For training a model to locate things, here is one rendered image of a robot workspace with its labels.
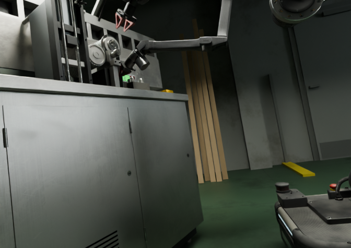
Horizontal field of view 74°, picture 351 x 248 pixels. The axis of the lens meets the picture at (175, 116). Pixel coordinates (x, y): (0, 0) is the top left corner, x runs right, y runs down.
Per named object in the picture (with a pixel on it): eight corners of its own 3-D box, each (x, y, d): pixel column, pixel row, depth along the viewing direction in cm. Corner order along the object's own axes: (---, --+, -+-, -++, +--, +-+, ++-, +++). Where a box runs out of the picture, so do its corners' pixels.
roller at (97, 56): (89, 62, 126) (86, 41, 127) (63, 74, 141) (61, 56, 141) (106, 66, 136) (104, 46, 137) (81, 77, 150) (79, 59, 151)
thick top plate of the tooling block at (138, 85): (133, 90, 146) (132, 81, 147) (94, 103, 169) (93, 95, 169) (150, 92, 159) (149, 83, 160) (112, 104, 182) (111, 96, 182)
